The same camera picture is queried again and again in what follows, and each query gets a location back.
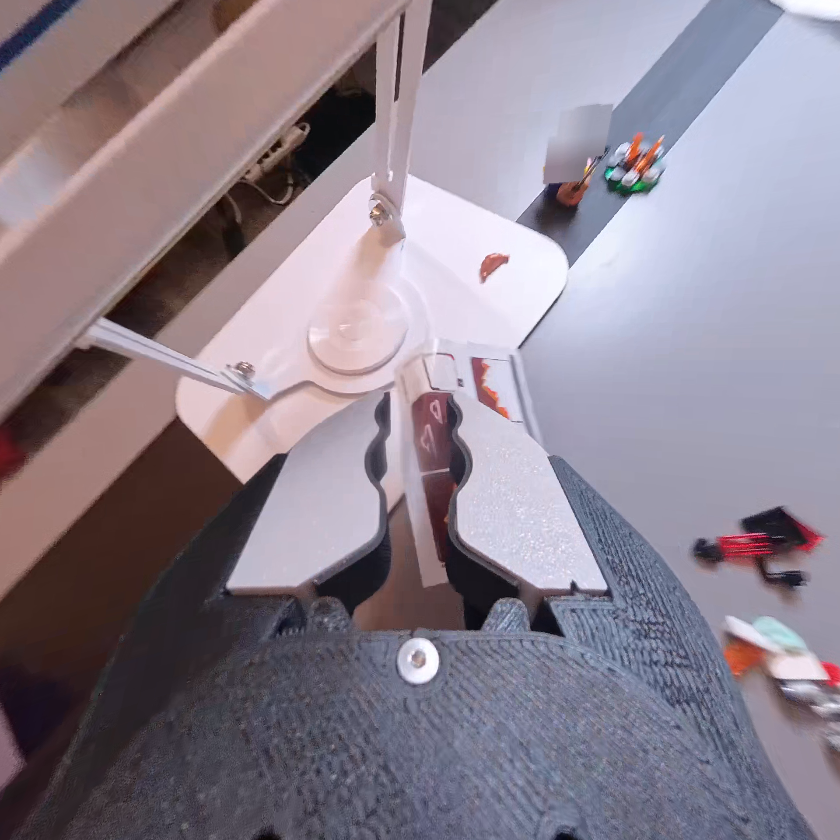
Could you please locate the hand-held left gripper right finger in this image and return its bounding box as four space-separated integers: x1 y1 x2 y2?
446 395 611 597

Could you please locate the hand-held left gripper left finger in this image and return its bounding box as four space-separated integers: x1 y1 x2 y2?
225 392 393 598

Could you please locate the sticker sheet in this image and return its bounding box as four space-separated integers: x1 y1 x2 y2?
392 338 546 589

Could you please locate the instruction booklet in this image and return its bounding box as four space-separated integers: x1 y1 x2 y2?
0 0 80 67

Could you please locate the grey desk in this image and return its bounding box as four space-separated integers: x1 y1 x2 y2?
0 0 840 821

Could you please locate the black desk strip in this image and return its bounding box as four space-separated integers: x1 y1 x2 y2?
515 0 785 269

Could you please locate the white book stand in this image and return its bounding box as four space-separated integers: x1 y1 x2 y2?
0 0 570 519

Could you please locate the pale turquoise brick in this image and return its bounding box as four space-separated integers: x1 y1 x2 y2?
751 617 811 655

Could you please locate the pile of small grey bricks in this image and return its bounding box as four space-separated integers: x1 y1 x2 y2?
768 653 840 752

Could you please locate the green round brick campfire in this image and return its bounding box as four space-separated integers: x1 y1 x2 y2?
604 133 667 196

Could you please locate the white power strip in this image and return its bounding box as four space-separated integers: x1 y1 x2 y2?
244 121 311 185

